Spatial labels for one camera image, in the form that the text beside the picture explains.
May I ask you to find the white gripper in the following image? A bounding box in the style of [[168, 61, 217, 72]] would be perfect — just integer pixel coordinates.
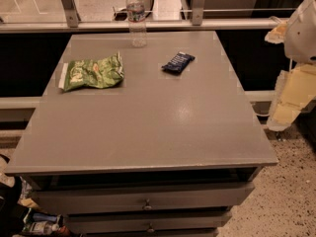
[[265, 0, 316, 131]]

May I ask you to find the green jalapeno chip bag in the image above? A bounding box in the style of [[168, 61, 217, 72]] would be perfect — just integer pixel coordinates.
[[58, 52, 124, 92]]

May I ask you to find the dark bag on floor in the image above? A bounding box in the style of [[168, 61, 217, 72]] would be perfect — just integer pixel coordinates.
[[0, 153, 26, 237]]

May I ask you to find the dark blue snack bar wrapper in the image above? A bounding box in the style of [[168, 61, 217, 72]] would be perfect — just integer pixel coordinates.
[[162, 52, 196, 74]]

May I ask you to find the gray wooden drawer cabinet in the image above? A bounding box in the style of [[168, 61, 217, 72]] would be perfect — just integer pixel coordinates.
[[7, 31, 277, 237]]

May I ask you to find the clear plastic water bottle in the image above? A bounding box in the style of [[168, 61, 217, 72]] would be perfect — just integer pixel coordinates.
[[126, 0, 147, 47]]

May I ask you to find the upper metal drawer knob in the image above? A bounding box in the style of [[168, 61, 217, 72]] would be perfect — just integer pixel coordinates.
[[142, 199, 152, 210]]

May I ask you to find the metal drawer knob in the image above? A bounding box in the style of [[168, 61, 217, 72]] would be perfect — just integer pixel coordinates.
[[142, 199, 152, 210], [146, 224, 155, 233]]

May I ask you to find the lower gray drawer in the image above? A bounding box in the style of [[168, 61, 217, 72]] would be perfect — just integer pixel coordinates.
[[65, 211, 231, 234]]

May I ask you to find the gray drawer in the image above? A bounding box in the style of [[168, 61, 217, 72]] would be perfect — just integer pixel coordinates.
[[65, 211, 231, 234], [33, 182, 254, 214]]

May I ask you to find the lower metal drawer knob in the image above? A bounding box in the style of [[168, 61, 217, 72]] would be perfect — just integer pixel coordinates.
[[146, 224, 155, 233]]

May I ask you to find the upper gray drawer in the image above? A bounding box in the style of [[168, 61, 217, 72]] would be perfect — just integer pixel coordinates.
[[33, 182, 254, 214]]

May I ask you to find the plastic bottle on floor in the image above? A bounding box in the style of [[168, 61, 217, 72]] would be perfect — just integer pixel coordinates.
[[22, 221, 59, 236]]

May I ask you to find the metal window railing frame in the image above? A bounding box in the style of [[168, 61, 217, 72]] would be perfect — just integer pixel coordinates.
[[0, 0, 303, 33]]

